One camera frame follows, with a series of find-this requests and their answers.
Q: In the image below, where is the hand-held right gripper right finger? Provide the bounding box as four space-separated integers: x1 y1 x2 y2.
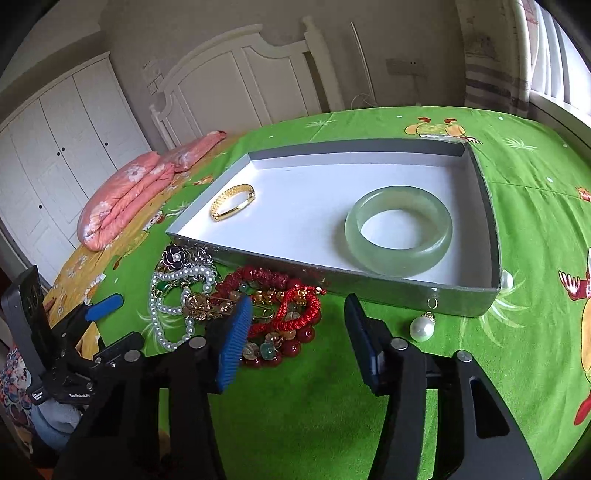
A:
344 294 543 480

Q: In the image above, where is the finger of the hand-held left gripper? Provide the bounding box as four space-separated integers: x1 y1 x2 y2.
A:
62 295 125 329

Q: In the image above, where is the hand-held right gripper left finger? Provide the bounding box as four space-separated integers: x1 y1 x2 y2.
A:
54 294 254 480

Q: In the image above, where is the gold brooch pin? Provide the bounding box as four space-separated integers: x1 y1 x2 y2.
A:
203 301 278 320

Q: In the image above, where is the white pearl necklace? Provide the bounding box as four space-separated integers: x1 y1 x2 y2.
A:
148 262 219 352

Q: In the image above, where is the red bead bracelet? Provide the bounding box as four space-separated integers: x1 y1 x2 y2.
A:
240 324 320 370

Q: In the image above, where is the red cord bracelet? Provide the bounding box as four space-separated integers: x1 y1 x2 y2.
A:
249 286 324 340

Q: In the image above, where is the grey cardboard jewelry box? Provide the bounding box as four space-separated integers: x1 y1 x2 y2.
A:
165 137 503 319

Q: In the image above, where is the person's left forearm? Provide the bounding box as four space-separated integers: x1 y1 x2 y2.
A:
28 399 84 455

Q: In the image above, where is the black flower brooch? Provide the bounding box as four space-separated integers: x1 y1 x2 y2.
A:
161 244 191 273

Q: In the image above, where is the pale green jade bangle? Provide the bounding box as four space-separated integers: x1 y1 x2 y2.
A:
344 185 454 278

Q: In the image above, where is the green and yellow printed bedsheet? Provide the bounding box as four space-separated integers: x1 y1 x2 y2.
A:
46 107 591 480

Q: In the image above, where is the pink floral quilt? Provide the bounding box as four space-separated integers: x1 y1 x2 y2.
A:
76 152 176 252

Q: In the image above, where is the gold bangle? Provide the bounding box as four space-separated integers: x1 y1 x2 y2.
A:
210 184 257 223

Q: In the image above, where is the white wardrobe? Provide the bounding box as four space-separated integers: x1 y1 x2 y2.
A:
0 52 153 287

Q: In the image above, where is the pink floral pillow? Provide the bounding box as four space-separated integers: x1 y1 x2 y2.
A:
159 130 228 174

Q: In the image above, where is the white wooden headboard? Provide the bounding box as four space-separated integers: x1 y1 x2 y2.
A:
148 16 347 151

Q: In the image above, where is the grey metal pole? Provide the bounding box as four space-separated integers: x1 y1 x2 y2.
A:
348 22 377 109

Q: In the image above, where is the striped curtain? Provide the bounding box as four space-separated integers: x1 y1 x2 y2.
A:
455 0 532 116

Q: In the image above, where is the window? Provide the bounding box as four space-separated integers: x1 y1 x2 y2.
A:
522 0 591 123

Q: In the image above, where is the white cable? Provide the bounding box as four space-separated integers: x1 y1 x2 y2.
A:
348 92 377 112

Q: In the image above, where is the wall socket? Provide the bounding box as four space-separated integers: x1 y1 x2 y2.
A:
385 58 428 77

